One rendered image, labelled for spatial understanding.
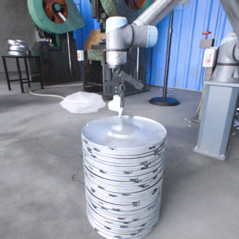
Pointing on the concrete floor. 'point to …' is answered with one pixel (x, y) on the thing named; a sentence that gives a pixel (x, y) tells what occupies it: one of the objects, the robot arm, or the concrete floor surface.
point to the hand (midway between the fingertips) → (121, 113)
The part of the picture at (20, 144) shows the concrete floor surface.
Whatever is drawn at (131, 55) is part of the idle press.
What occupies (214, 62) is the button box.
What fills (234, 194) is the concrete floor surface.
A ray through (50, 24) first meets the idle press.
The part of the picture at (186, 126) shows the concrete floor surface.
